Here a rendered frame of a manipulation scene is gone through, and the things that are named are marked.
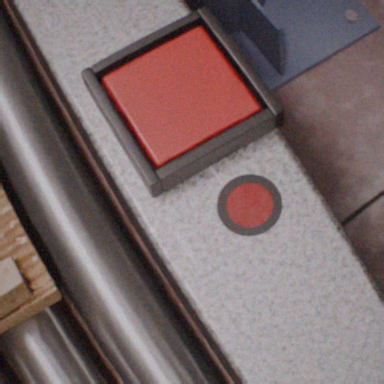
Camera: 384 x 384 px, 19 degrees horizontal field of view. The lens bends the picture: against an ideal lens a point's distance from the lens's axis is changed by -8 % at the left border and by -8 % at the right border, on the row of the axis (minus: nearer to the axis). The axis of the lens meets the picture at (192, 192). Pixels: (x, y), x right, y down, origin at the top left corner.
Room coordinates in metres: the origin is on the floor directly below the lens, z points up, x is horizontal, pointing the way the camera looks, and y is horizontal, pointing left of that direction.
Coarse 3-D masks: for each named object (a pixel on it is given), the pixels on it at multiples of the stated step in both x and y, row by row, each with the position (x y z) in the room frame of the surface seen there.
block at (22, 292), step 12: (0, 264) 0.18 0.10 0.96; (12, 264) 0.18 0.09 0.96; (0, 276) 0.18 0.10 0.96; (12, 276) 0.18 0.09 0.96; (0, 288) 0.17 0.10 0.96; (12, 288) 0.17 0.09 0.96; (24, 288) 0.17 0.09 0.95; (0, 300) 0.17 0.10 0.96; (12, 300) 0.17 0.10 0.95; (24, 300) 0.17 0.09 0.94; (0, 312) 0.17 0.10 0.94
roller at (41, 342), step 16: (32, 320) 0.17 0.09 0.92; (48, 320) 0.17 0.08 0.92; (64, 320) 0.17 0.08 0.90; (0, 336) 0.16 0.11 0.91; (16, 336) 0.16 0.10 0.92; (32, 336) 0.16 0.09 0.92; (48, 336) 0.16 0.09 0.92; (64, 336) 0.16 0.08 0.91; (16, 352) 0.15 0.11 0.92; (32, 352) 0.15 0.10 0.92; (48, 352) 0.15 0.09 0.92; (64, 352) 0.15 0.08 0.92; (80, 352) 0.15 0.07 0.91; (16, 368) 0.14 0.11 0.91; (32, 368) 0.14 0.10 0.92; (48, 368) 0.14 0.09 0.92; (64, 368) 0.14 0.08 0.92; (80, 368) 0.14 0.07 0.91; (96, 368) 0.14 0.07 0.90
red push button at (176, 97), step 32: (192, 32) 0.30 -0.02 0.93; (128, 64) 0.29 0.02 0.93; (160, 64) 0.29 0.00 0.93; (192, 64) 0.28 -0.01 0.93; (224, 64) 0.28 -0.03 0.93; (128, 96) 0.27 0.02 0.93; (160, 96) 0.27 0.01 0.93; (192, 96) 0.26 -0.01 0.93; (224, 96) 0.26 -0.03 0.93; (160, 128) 0.25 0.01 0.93; (192, 128) 0.25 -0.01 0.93; (224, 128) 0.24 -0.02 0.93; (160, 160) 0.23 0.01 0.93
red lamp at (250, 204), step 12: (240, 192) 0.21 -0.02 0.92; (252, 192) 0.21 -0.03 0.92; (264, 192) 0.21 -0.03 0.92; (228, 204) 0.21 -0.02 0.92; (240, 204) 0.21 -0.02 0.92; (252, 204) 0.21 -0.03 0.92; (264, 204) 0.21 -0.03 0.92; (240, 216) 0.20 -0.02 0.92; (252, 216) 0.20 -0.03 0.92; (264, 216) 0.20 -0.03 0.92
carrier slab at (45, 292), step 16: (0, 192) 0.23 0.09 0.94; (0, 208) 0.22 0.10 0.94; (0, 224) 0.21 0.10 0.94; (16, 224) 0.21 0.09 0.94; (0, 240) 0.21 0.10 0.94; (16, 240) 0.20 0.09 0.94; (0, 256) 0.20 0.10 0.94; (16, 256) 0.20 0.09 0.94; (32, 256) 0.19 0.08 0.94; (32, 272) 0.19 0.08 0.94; (48, 272) 0.19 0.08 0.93; (32, 288) 0.18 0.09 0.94; (48, 288) 0.18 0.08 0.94; (32, 304) 0.17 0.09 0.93; (48, 304) 0.17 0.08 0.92; (0, 320) 0.16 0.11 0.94; (16, 320) 0.17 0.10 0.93
